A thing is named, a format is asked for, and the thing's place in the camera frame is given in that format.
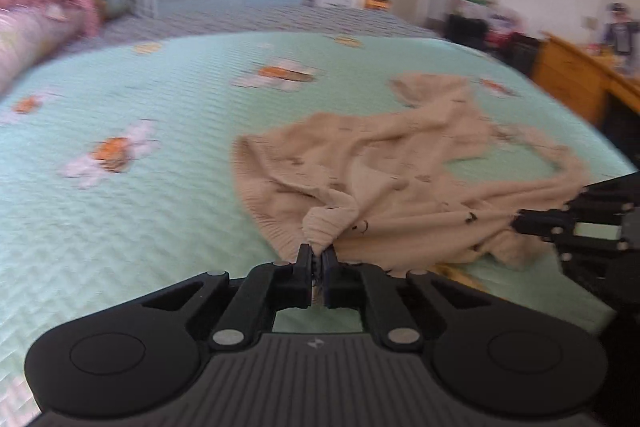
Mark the wooden desk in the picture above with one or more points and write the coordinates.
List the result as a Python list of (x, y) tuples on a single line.
[(565, 72)]

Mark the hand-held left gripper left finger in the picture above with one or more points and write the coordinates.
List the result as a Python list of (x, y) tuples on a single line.
[(302, 267)]

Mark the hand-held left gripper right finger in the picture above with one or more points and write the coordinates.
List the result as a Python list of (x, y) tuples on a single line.
[(329, 269)]

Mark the white plastic bag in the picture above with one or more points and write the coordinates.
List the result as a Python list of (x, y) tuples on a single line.
[(505, 22)]

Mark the beige printed pants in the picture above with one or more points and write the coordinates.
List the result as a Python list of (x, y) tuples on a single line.
[(390, 167)]

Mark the bee print bedspread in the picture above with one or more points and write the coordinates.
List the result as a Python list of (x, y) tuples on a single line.
[(175, 207)]

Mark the pilot portrait poster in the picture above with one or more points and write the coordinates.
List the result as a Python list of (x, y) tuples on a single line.
[(622, 34)]

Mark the black armchair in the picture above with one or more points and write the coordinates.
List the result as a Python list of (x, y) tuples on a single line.
[(470, 34)]

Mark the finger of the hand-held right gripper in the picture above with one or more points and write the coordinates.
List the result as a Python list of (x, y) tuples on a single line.
[(542, 218), (590, 244)]

